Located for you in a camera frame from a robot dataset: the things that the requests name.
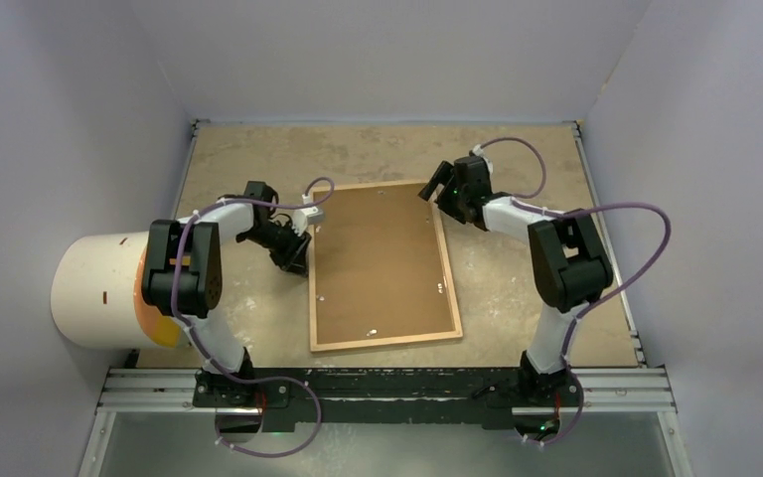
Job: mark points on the brown backing board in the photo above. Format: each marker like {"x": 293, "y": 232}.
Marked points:
{"x": 381, "y": 263}

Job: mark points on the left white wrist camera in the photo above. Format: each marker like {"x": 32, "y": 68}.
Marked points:
{"x": 310, "y": 215}

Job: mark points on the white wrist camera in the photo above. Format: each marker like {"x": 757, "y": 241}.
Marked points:
{"x": 310, "y": 215}
{"x": 479, "y": 151}

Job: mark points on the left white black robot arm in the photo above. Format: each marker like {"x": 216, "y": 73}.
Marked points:
{"x": 182, "y": 276}

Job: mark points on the white cylinder orange lid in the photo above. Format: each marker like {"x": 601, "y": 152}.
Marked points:
{"x": 96, "y": 297}

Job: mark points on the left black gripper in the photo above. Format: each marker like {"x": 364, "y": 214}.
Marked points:
{"x": 293, "y": 258}

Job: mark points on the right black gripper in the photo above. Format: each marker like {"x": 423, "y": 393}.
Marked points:
{"x": 442, "y": 173}

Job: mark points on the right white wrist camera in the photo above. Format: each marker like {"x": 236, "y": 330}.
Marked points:
{"x": 479, "y": 151}

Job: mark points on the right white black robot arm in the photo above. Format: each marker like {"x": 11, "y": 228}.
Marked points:
{"x": 570, "y": 266}

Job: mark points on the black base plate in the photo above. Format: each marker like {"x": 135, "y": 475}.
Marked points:
{"x": 488, "y": 397}

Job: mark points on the wooden picture frame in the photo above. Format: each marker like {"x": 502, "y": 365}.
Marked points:
{"x": 450, "y": 276}

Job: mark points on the aluminium rail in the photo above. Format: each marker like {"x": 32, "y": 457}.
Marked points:
{"x": 593, "y": 390}

